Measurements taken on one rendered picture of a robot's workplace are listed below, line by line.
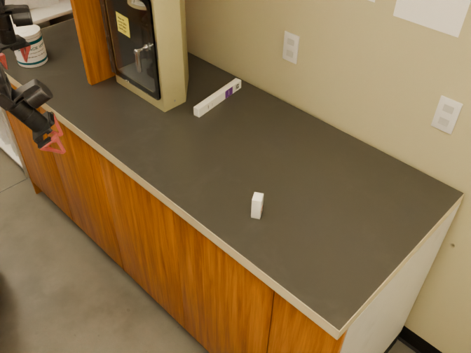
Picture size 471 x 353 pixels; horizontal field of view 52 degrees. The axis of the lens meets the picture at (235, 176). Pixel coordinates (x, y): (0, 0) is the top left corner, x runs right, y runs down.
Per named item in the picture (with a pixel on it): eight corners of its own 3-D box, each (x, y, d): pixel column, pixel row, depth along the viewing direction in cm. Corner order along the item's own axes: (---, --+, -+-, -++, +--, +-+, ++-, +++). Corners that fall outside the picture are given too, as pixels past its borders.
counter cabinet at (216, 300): (127, 144, 324) (104, 15, 264) (396, 342, 218) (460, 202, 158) (35, 192, 287) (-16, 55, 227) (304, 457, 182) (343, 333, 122)
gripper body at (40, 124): (51, 113, 153) (34, 99, 148) (54, 132, 146) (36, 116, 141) (36, 125, 154) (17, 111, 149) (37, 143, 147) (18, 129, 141)
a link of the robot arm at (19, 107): (3, 101, 143) (3, 111, 139) (22, 88, 142) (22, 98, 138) (22, 115, 148) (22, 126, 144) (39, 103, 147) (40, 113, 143)
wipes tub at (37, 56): (39, 51, 223) (30, 20, 213) (53, 61, 216) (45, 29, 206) (12, 61, 216) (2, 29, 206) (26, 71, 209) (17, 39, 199)
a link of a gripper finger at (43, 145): (71, 138, 155) (50, 120, 149) (73, 150, 150) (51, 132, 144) (55, 149, 156) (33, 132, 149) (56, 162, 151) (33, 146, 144)
